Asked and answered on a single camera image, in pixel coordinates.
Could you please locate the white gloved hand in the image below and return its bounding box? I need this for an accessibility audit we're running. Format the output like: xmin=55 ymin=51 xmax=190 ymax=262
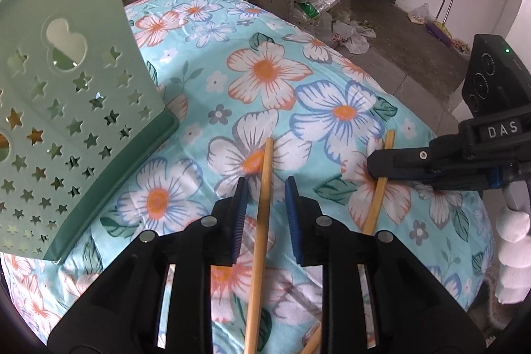
xmin=496 ymin=206 xmax=530 ymax=305

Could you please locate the green plastic utensil basket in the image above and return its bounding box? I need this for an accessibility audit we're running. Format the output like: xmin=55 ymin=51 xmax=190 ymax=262
xmin=1 ymin=0 xmax=178 ymax=261

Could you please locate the black camera box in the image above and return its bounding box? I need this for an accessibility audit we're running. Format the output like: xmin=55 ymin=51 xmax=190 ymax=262
xmin=462 ymin=34 xmax=530 ymax=118

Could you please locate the white plastic bag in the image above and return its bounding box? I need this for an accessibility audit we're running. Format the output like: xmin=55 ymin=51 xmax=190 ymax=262
xmin=331 ymin=21 xmax=376 ymax=55

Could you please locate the floral teal tablecloth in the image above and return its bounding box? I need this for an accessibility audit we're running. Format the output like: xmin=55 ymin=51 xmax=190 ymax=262
xmin=0 ymin=0 xmax=497 ymax=354

